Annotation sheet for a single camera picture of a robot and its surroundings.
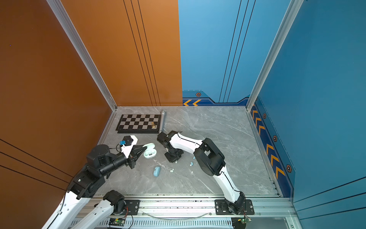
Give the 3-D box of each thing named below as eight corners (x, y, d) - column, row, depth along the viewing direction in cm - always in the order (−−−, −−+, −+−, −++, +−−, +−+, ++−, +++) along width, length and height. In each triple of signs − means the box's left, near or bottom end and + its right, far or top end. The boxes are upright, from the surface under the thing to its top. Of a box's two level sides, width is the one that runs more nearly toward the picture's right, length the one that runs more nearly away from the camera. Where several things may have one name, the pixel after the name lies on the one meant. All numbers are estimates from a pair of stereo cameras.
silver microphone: (157, 133, 105) (157, 131, 103) (161, 113, 118) (160, 110, 116) (163, 133, 105) (162, 131, 103) (166, 113, 118) (165, 110, 116)
